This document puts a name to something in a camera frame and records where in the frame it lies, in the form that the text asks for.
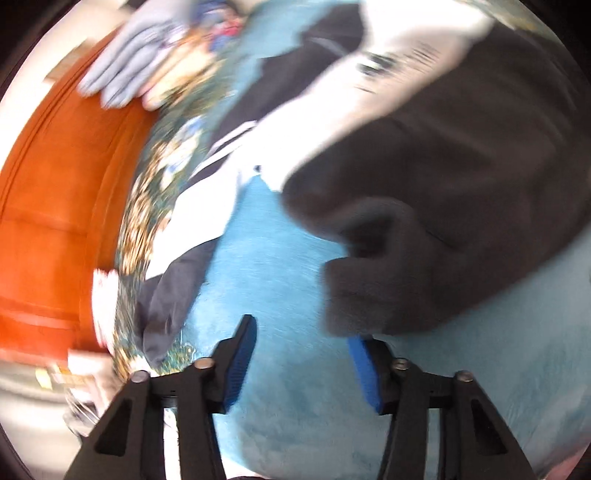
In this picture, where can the black white fleece garment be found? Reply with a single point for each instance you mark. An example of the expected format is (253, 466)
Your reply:
(438, 184)

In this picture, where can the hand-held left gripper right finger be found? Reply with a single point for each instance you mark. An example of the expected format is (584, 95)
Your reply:
(364, 374)

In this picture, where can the orange wooden headboard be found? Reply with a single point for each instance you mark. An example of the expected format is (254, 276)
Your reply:
(55, 207)

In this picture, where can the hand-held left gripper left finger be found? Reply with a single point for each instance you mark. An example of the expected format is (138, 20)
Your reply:
(240, 364)

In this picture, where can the light blue folded quilt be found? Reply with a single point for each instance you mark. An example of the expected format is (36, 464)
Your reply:
(134, 60)

